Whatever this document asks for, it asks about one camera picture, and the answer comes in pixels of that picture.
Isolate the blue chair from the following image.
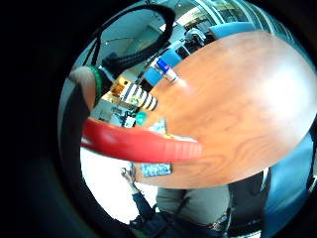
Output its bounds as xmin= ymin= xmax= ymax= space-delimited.
xmin=144 ymin=66 xmax=164 ymax=87
xmin=159 ymin=48 xmax=183 ymax=68
xmin=208 ymin=21 xmax=258 ymax=40
xmin=261 ymin=132 xmax=316 ymax=238

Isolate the black and white striped box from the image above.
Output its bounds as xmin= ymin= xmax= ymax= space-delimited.
xmin=119 ymin=82 xmax=159 ymax=112

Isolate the orange box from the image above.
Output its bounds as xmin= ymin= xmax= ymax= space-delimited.
xmin=110 ymin=80 xmax=127 ymax=97

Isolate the teal round lid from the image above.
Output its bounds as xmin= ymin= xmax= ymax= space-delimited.
xmin=135 ymin=110 xmax=149 ymax=127

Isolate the blue patterned card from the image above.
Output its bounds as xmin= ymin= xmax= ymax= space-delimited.
xmin=140 ymin=162 xmax=173 ymax=179

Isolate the the person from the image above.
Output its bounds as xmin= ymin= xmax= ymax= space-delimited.
xmin=128 ymin=182 xmax=265 ymax=238

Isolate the black chair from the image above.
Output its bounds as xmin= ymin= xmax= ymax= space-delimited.
xmin=228 ymin=170 xmax=272 ymax=238

